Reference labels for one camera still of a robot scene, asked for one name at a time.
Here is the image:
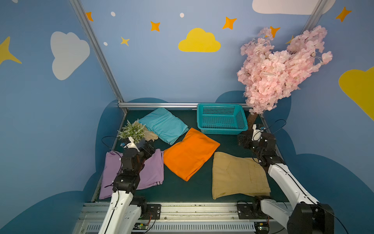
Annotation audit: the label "teal pants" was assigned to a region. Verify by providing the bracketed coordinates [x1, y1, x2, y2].
[139, 108, 189, 145]

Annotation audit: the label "khaki pants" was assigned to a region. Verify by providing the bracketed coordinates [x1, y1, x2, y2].
[212, 152, 271, 199]

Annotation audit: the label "orange pants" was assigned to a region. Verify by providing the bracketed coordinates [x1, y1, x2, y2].
[164, 128, 220, 181]

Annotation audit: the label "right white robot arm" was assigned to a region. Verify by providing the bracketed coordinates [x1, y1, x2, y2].
[238, 131, 335, 234]

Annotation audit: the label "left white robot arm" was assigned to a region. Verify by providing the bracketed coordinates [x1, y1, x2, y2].
[99, 137, 155, 234]

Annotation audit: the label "beige folded cloth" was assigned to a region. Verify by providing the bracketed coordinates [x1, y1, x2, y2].
[143, 128, 159, 141]

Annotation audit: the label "purple folded shirt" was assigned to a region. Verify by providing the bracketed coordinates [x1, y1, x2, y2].
[99, 149, 164, 199]

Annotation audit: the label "teal plastic basket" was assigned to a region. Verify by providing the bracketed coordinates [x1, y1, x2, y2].
[197, 103, 248, 135]

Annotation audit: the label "small potted green plant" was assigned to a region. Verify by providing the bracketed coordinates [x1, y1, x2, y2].
[118, 120, 146, 146]

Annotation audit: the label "pink cherry blossom tree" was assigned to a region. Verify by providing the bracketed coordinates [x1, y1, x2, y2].
[237, 26, 333, 129]

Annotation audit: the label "left green circuit board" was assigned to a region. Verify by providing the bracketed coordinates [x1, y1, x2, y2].
[133, 223, 149, 230]

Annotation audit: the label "green circuit board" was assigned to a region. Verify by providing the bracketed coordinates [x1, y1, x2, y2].
[254, 222, 269, 234]
[133, 223, 149, 230]

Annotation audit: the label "right green circuit board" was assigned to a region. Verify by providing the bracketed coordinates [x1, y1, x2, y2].
[254, 222, 269, 234]

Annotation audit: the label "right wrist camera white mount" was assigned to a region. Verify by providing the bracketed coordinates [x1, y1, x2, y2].
[252, 124, 266, 141]

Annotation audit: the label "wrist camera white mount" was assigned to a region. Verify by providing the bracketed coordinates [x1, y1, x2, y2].
[123, 136, 140, 152]
[252, 124, 266, 141]

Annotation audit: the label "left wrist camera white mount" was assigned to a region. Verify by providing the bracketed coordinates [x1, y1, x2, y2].
[123, 136, 140, 152]

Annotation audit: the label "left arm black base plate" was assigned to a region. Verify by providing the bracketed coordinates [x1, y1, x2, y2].
[140, 203, 162, 220]

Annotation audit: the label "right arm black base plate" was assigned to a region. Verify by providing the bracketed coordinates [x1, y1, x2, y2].
[236, 203, 268, 220]

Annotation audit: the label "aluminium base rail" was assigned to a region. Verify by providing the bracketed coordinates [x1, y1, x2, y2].
[71, 201, 325, 234]

